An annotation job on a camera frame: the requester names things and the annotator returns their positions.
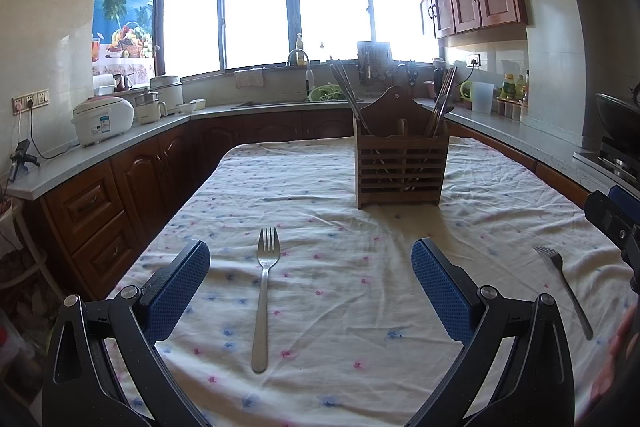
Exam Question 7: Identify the white wire rack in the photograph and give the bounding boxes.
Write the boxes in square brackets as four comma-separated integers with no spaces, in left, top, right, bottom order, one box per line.
[0,194,56,408]

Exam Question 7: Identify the person's right hand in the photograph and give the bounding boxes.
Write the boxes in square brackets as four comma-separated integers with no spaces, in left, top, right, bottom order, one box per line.
[590,304,640,404]

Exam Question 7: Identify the grey kitchen countertop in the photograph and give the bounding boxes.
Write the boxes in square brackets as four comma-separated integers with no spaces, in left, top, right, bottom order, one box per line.
[7,99,640,208]

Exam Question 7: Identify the black wok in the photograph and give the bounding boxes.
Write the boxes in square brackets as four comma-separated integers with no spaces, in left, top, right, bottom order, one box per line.
[595,82,640,142]

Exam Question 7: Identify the gas stove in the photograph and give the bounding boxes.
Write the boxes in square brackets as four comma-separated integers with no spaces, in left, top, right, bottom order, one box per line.
[574,137,640,188]

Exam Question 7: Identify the black power cable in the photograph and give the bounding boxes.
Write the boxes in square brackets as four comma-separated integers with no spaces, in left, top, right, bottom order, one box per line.
[27,104,76,160]

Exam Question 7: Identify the wooden lower cabinets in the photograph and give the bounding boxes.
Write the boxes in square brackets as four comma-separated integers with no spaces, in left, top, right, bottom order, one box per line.
[40,109,591,303]

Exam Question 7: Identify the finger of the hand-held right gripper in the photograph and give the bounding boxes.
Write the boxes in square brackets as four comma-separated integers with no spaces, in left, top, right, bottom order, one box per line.
[609,185,640,220]
[584,191,640,258]

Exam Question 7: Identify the green colander with vegetables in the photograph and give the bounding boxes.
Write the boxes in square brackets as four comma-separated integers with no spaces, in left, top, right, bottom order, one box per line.
[307,83,346,102]

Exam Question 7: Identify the white wall socket strip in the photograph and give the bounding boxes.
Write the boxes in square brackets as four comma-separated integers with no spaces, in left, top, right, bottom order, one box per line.
[12,89,50,115]

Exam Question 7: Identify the large kitchen window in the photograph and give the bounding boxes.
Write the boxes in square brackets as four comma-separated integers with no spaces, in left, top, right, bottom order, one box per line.
[155,0,446,80]

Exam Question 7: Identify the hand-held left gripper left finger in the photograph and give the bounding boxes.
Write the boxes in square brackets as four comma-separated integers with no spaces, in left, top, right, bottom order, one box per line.
[42,239,212,427]

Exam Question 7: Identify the wooden utensil holder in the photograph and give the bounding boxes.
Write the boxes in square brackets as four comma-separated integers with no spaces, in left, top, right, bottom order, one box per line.
[353,86,449,209]

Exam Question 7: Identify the white rice cooker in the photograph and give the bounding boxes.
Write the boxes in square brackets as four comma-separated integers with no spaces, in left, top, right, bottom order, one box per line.
[71,96,136,148]

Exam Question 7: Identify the tropical fruit wall poster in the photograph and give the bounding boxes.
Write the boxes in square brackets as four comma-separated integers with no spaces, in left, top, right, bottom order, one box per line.
[90,0,157,80]

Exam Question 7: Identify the white steamer pot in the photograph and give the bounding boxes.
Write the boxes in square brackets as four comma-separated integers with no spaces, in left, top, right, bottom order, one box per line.
[149,75,184,115]

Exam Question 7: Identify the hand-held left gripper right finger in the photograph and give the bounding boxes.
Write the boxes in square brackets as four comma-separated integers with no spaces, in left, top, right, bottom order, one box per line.
[410,237,576,427]

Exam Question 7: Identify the kitchen sink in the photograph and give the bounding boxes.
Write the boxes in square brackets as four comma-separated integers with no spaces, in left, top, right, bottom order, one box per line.
[232,99,311,108]

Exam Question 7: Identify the small white electric cooker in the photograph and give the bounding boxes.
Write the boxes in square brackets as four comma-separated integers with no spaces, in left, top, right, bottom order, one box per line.
[134,89,168,125]

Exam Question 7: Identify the chrome kitchen faucet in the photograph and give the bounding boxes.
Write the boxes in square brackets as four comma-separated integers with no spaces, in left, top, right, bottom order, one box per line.
[286,49,313,102]

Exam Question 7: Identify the black steel kettle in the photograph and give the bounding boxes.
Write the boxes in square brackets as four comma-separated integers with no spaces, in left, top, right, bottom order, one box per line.
[432,57,457,100]

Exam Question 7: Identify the white container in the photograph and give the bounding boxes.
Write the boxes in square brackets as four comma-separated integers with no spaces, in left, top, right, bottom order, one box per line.
[92,74,117,96]

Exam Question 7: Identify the black camera on tripod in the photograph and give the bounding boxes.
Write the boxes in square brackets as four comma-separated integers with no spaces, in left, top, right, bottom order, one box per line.
[7,139,40,182]

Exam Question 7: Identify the row of spice jars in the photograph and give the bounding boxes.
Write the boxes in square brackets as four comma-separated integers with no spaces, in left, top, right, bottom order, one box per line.
[496,98,528,122]

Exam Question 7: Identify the white floral tablecloth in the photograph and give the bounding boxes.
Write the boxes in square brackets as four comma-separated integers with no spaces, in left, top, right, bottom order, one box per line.
[105,137,623,427]

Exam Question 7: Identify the large steel fork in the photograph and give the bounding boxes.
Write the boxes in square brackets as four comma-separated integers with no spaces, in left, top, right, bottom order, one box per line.
[251,227,281,374]

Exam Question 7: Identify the white dishcloth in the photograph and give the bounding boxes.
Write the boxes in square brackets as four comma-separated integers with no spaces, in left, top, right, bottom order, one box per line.
[235,68,265,88]

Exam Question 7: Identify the metal dish rack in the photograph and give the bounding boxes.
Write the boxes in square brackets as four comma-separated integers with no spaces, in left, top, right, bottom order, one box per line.
[356,41,393,85]

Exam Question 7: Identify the translucent white pitcher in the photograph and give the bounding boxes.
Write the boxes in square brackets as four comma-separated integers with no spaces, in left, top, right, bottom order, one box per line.
[471,82,496,114]

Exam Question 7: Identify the small steel fork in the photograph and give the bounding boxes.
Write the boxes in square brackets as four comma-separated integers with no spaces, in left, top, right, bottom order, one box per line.
[534,246,594,341]

